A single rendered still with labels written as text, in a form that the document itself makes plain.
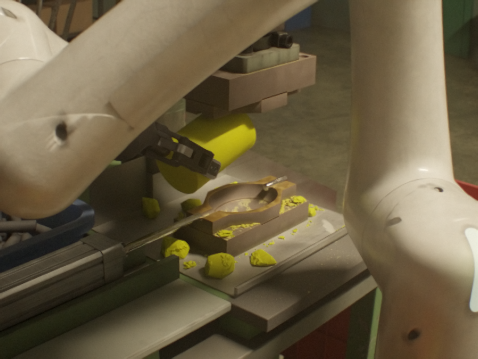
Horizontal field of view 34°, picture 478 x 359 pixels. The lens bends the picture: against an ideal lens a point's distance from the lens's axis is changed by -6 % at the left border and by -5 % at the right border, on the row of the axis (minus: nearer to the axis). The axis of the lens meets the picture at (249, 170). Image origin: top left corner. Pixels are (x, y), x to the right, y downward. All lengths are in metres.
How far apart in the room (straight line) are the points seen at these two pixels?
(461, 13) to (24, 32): 6.21
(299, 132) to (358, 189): 3.73
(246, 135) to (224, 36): 0.40
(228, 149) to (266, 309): 0.19
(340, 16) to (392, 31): 6.71
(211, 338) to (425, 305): 0.31
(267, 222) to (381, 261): 0.30
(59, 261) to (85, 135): 0.28
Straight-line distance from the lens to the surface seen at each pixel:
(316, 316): 1.00
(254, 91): 0.95
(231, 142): 0.96
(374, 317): 1.15
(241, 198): 1.10
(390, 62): 0.80
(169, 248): 1.00
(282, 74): 0.99
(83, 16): 6.99
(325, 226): 1.10
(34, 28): 0.72
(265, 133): 4.54
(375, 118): 0.82
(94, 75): 0.60
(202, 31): 0.58
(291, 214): 1.08
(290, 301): 0.92
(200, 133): 0.94
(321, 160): 4.19
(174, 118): 1.13
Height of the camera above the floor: 1.47
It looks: 21 degrees down
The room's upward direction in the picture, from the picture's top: 1 degrees clockwise
